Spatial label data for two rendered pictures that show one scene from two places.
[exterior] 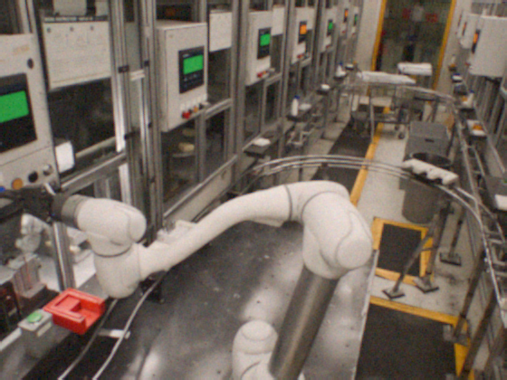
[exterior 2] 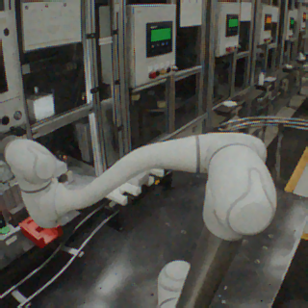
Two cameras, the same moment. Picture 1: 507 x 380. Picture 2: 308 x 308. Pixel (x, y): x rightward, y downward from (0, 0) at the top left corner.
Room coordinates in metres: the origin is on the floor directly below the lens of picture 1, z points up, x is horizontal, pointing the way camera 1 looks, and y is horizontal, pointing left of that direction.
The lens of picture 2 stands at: (0.35, -0.21, 1.82)
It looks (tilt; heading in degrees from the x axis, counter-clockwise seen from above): 27 degrees down; 11
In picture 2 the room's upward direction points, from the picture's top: 2 degrees clockwise
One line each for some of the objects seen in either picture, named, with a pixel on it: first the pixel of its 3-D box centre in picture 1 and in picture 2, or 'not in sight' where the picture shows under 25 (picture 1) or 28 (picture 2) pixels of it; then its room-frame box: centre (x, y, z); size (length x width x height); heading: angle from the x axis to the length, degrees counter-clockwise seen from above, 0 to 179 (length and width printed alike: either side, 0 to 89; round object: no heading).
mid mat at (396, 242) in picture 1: (399, 248); not in sight; (3.15, -1.29, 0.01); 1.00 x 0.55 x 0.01; 161
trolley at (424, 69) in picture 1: (411, 90); not in sight; (7.63, -2.68, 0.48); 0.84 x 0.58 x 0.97; 169
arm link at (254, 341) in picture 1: (256, 353); (178, 288); (1.08, -0.04, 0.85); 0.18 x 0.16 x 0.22; 15
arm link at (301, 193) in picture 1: (318, 202); (232, 155); (1.08, -0.18, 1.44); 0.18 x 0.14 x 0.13; 105
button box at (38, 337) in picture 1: (36, 332); (9, 241); (0.99, 0.66, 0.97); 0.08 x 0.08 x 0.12; 71
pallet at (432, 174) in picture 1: (427, 174); not in sight; (2.83, -1.24, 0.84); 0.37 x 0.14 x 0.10; 39
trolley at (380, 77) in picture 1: (381, 102); not in sight; (6.56, -1.88, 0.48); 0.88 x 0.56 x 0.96; 89
